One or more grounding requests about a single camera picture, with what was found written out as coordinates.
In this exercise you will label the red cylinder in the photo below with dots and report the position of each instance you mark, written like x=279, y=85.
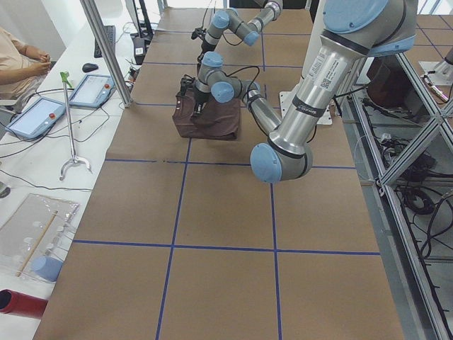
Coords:
x=23, y=305

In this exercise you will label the blue plastic cup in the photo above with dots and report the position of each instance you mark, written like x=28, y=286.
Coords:
x=47, y=267

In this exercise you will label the teach pendant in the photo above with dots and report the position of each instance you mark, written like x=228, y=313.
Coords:
x=92, y=91
x=37, y=118

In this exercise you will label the aluminium frame post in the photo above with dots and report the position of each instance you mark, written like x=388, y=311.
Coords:
x=94, y=20

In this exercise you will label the near teach pendant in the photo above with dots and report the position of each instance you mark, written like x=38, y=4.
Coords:
x=37, y=118

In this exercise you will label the seated person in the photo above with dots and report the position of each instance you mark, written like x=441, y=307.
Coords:
x=23, y=69

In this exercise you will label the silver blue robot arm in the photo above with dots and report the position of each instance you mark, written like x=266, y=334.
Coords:
x=247, y=32
x=352, y=30

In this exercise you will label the wooden stick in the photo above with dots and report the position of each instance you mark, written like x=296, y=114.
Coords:
x=36, y=244

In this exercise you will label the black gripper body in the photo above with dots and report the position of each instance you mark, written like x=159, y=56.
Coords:
x=204, y=48
x=199, y=98

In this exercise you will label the far teach pendant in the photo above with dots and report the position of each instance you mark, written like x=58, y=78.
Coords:
x=92, y=91

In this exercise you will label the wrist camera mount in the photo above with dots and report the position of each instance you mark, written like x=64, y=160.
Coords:
x=187, y=86
x=199, y=32

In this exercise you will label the brown t-shirt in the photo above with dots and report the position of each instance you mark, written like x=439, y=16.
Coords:
x=217, y=121

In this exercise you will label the black computer mouse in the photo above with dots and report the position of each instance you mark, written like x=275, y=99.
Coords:
x=89, y=67

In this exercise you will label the metal reacher grabber tool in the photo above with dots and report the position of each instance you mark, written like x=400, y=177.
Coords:
x=74, y=160

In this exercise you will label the black camera stand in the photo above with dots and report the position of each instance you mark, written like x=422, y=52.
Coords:
x=142, y=39

